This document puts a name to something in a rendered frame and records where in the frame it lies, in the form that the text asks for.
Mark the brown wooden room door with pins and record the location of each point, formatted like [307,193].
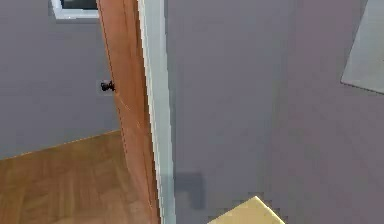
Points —
[128,83]

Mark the white framed window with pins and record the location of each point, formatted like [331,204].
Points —
[74,7]

